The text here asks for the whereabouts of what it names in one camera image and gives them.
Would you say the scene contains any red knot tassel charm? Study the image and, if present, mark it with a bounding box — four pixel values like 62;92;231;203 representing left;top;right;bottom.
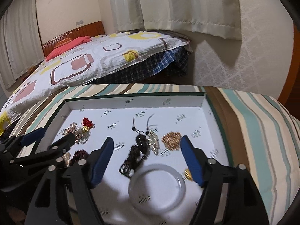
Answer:
82;117;95;130

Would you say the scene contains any black bead necklace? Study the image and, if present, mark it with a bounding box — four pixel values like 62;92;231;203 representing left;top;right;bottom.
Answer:
118;117;151;178

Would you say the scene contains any green shallow jewelry tray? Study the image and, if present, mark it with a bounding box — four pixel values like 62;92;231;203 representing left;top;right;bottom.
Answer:
37;94;228;224

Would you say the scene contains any red gold knot charm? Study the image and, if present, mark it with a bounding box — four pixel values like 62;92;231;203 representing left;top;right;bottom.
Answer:
184;169;193;181

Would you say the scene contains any white jade bangle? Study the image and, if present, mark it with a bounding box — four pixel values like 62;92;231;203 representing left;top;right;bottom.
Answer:
128;164;186;215

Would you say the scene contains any striped table cloth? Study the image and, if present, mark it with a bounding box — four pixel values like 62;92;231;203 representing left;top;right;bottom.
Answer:
12;84;299;224

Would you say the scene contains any left side curtain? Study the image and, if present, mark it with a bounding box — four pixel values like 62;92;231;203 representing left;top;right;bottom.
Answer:
1;0;44;89

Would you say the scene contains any orange embroidered cushion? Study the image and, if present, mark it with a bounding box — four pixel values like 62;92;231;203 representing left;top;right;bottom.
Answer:
54;38;73;49

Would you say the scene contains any red pillow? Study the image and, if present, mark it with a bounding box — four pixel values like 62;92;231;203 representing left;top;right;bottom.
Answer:
46;36;92;61

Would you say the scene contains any patterned white quilt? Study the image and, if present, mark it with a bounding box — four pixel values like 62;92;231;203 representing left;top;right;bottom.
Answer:
1;31;190;123

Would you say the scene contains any brown wooden door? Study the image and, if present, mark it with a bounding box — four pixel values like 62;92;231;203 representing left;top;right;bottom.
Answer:
277;16;300;118

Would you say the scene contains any wooden headboard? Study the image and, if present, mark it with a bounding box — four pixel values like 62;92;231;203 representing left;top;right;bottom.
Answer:
42;21;105;56

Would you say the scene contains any plaid bed sheet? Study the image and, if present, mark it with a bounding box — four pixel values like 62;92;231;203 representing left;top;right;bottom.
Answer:
89;47;189;84

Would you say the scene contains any white window curtain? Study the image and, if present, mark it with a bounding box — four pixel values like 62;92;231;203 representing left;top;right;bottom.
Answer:
110;0;242;40

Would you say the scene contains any cream pearl bracelet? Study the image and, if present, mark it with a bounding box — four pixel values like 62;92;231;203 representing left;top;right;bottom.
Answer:
62;151;72;167

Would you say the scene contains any dark red bead bracelet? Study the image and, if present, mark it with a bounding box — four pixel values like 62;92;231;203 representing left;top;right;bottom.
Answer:
69;149;90;166

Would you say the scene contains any silver crystal bracelet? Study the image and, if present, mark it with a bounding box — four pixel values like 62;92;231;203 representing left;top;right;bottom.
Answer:
146;113;161;157

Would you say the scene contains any small copper bead bracelet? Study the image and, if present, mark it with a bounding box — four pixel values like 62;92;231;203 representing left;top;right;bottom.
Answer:
160;131;183;151

